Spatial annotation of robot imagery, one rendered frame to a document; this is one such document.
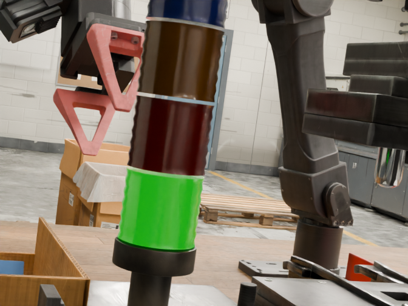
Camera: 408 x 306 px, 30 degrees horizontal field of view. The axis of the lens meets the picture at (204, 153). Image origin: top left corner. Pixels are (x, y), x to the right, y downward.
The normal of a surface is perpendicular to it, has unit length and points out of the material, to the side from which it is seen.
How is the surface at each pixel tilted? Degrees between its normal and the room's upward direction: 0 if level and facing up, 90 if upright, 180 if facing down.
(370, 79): 90
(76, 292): 90
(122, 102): 68
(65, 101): 55
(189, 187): 76
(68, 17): 88
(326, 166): 91
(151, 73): 104
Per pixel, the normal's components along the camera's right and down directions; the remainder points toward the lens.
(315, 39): 0.62, 0.33
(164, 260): 0.27, 0.11
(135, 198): -0.60, 0.22
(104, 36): 0.42, -0.06
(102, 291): 0.14, -0.99
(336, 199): 0.56, 0.14
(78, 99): 0.42, -0.47
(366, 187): -0.95, -0.11
